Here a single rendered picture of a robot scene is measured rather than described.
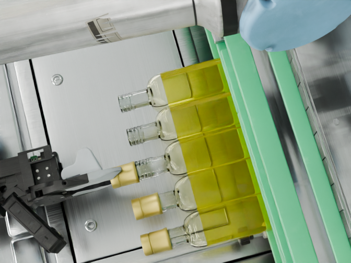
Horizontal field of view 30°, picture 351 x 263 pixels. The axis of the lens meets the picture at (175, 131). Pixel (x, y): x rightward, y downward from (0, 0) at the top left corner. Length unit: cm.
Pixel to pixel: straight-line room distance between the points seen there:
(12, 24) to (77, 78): 67
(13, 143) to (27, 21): 67
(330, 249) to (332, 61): 26
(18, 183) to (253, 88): 40
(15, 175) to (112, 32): 53
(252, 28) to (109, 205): 67
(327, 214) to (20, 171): 48
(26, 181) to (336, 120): 47
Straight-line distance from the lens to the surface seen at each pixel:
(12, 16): 58
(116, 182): 104
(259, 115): 94
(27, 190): 105
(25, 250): 120
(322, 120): 93
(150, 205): 103
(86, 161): 103
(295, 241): 91
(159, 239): 102
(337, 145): 92
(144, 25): 59
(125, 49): 125
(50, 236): 104
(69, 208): 119
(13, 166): 107
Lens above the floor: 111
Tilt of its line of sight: 3 degrees down
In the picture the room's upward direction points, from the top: 105 degrees counter-clockwise
